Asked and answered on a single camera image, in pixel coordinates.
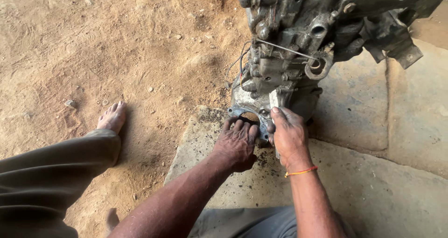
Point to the person's right hand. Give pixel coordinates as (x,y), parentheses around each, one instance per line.
(292,140)

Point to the person's left hand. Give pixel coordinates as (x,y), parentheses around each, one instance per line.
(236,147)

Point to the metal scraper tool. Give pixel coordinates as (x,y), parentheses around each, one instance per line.
(273,98)

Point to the greasy grey metal gearbox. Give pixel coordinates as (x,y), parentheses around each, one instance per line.
(290,28)

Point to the person's right leg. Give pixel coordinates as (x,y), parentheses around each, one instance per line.
(252,224)

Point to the person's leg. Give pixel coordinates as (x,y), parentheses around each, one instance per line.
(252,224)
(49,182)

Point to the person's left foot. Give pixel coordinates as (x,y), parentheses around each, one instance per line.
(112,117)

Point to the small grey stone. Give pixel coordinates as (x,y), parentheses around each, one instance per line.
(70,103)

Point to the person's left leg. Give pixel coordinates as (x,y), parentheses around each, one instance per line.
(49,182)

